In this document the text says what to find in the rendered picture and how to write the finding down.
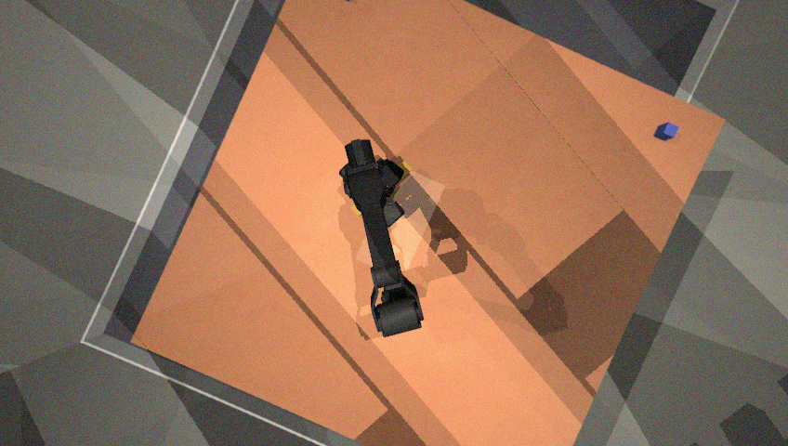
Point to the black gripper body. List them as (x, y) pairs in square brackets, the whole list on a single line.
[(392, 213)]

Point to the small blue cube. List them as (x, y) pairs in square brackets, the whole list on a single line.
[(665, 131)]

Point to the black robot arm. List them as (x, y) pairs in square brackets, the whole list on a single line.
[(365, 183)]

